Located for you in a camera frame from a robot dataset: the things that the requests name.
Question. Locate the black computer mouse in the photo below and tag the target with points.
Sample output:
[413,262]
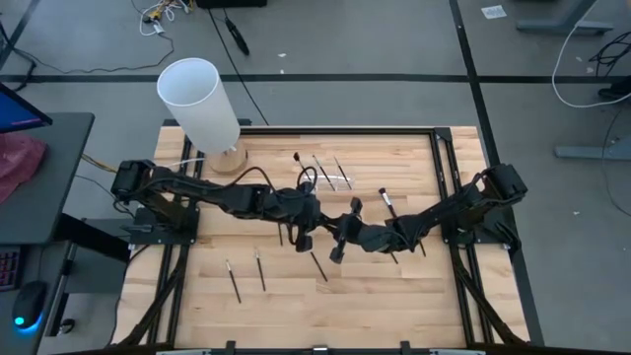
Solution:
[29,301]

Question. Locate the grey desk foot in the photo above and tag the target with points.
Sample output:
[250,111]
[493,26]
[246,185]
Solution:
[591,152]
[562,24]

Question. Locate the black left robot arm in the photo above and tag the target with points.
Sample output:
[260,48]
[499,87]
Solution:
[207,190]

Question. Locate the white-shade wooden-base table lamp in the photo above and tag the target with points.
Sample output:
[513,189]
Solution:
[197,98]

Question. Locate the computer monitor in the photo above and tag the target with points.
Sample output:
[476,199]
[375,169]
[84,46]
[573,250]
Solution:
[20,113]

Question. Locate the black side desk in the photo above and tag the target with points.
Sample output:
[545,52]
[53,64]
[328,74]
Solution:
[59,172]

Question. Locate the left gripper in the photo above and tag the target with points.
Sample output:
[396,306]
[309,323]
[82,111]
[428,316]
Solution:
[303,212]

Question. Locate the clear acrylic brush holder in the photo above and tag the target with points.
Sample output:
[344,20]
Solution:
[333,177]

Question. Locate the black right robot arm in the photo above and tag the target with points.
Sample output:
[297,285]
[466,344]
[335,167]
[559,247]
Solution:
[443,209]

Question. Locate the black box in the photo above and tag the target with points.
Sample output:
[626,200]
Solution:
[231,3]

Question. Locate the white paper label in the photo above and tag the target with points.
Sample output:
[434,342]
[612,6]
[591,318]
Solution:
[494,12]

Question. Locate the black aluminium table frame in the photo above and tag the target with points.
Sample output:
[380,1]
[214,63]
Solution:
[345,131]

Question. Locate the silver-faced camera box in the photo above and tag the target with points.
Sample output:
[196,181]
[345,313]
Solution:
[320,351]

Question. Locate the black desk beam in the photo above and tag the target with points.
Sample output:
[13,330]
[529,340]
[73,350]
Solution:
[89,236]

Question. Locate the black table clamp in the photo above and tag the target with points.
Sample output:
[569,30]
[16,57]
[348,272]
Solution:
[405,347]
[230,347]

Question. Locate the round-head makeup brush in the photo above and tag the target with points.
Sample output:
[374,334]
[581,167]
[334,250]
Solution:
[387,199]

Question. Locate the pink cloth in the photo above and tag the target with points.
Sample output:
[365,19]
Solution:
[20,163]

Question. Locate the black keyboard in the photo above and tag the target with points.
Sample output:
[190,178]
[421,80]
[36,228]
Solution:
[9,268]

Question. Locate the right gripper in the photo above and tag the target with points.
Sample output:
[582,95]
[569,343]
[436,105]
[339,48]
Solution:
[370,236]

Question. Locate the grey desk leg with caster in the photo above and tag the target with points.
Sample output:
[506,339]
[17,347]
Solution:
[61,291]

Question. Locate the black handheld tool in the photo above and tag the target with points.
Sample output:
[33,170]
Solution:
[237,37]

